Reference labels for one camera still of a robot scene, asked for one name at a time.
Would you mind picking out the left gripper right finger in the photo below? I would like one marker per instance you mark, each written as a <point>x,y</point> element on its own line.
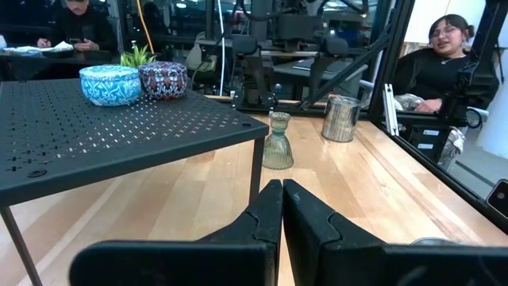
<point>357,266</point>

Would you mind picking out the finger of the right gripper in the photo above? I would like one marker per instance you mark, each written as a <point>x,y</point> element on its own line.
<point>323,71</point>
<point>252,71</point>

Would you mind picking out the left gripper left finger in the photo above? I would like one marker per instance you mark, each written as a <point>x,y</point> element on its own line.
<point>198,262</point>

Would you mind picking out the clear glass cup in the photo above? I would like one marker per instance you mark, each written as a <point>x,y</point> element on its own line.
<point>278,151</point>

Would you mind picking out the blue patterned candle tin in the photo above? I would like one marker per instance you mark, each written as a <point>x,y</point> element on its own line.
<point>109,89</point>

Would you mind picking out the grey desk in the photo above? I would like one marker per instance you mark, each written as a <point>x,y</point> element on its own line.
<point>301,71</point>

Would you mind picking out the silver aluminium extrusion piece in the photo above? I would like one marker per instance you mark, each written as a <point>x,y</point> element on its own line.
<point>391,111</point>

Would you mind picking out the person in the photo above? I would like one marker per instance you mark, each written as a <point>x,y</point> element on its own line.
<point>83,32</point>
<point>428,75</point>

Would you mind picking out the green plant white pot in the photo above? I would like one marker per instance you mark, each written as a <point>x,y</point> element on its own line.
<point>137,57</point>

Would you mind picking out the black control box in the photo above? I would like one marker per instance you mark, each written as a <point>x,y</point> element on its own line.
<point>428,139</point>

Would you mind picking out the black perforated metal shelf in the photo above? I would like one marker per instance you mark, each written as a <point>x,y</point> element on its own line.
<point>119,131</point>

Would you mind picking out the black phone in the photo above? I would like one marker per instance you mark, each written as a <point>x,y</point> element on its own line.
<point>499,198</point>

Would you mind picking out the black desk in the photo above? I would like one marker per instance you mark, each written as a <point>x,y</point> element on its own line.
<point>39,61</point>

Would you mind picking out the white papers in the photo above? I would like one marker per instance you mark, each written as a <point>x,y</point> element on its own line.
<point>35,48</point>

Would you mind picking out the black aluminium table frame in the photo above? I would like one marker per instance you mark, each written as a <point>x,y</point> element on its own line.
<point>391,59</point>

